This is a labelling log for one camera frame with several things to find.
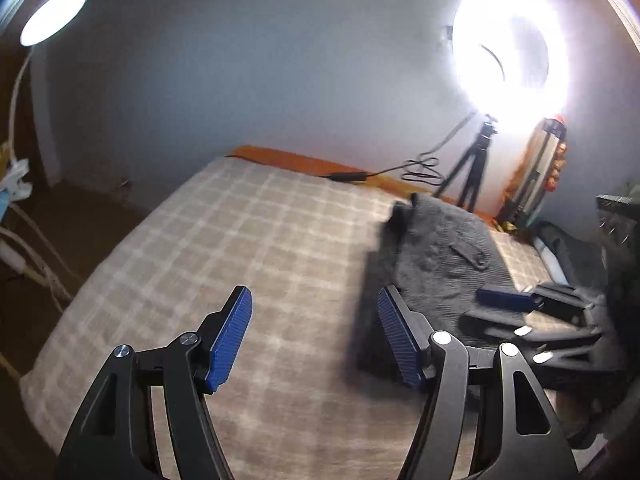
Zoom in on white plastic clip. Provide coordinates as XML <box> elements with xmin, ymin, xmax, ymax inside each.
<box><xmin>0</xmin><ymin>157</ymin><xmax>32</xmax><ymax>203</ymax></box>

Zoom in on black tripod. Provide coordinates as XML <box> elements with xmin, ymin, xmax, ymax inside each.
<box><xmin>432</xmin><ymin>115</ymin><xmax>502</xmax><ymax>214</ymax></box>

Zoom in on dark grey pants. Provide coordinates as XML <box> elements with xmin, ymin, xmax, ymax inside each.
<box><xmin>356</xmin><ymin>192</ymin><xmax>527</xmax><ymax>377</ymax></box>

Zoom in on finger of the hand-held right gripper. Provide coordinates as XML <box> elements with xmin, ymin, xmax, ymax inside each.
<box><xmin>459</xmin><ymin>310</ymin><xmax>623</xmax><ymax>373</ymax></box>
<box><xmin>476</xmin><ymin>284</ymin><xmax>603</xmax><ymax>327</ymax></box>

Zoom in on white cables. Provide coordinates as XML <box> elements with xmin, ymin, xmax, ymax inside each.
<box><xmin>0</xmin><ymin>45</ymin><xmax>76</xmax><ymax>313</ymax></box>

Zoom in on bed with plaid blanket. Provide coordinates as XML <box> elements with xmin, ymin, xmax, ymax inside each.
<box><xmin>20</xmin><ymin>154</ymin><xmax>576</xmax><ymax>480</ymax></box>

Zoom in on black power cable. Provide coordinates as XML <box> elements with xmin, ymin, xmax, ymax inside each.
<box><xmin>324</xmin><ymin>110</ymin><xmax>482</xmax><ymax>187</ymax></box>

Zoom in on orange bed sheet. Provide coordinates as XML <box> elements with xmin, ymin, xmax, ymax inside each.
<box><xmin>224</xmin><ymin>145</ymin><xmax>497</xmax><ymax>222</ymax></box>

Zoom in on round white lamp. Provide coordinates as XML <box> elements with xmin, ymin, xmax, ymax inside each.
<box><xmin>19</xmin><ymin>0</ymin><xmax>89</xmax><ymax>47</ymax></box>

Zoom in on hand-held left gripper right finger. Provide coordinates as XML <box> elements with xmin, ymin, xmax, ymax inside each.
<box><xmin>377</xmin><ymin>285</ymin><xmax>582</xmax><ymax>480</ymax></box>

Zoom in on white ring light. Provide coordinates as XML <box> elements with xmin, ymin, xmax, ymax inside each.
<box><xmin>447</xmin><ymin>0</ymin><xmax>572</xmax><ymax>128</ymax></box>

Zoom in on dark rolled cloth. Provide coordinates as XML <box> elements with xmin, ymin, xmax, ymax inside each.
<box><xmin>531</xmin><ymin>221</ymin><xmax>608</xmax><ymax>288</ymax></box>

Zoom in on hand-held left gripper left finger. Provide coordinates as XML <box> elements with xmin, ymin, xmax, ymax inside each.
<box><xmin>57</xmin><ymin>285</ymin><xmax>254</xmax><ymax>480</ymax></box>

